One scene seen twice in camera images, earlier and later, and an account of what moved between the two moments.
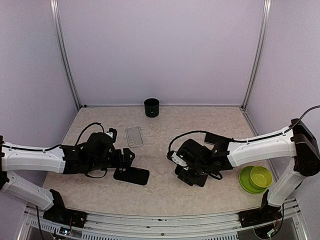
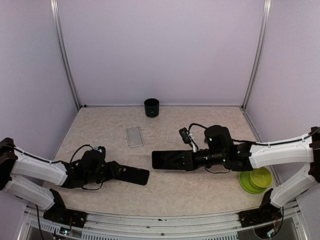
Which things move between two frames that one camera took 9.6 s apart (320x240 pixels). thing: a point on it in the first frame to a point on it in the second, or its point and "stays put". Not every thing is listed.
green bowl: x=260 y=177 stays put
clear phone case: x=134 y=137 stays put
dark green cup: x=151 y=106 stays put
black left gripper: x=127 y=161 to x=112 y=171
